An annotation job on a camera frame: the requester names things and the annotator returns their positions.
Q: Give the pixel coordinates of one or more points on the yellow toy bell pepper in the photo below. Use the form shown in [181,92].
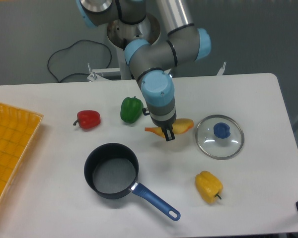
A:
[208,186]

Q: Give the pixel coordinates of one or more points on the glass pot lid blue knob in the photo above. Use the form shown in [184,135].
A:
[219,137]

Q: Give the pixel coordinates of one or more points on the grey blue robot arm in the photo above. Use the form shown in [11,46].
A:
[157,87]

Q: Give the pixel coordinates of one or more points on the yellow woven basket tray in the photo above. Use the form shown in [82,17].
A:
[17,129]

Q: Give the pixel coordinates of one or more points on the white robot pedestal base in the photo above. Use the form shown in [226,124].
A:
[119,49]

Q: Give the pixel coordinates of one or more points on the yellow toy bread slice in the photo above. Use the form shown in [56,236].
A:
[180,126]

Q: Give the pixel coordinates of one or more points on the black saucepan blue handle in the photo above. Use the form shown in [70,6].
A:
[112,169]

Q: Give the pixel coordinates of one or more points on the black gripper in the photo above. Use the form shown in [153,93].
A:
[164,121]

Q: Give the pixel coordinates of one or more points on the red toy bell pepper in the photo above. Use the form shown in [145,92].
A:
[88,119]

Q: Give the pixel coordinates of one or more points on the green toy bell pepper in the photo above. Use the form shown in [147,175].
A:
[131,109]

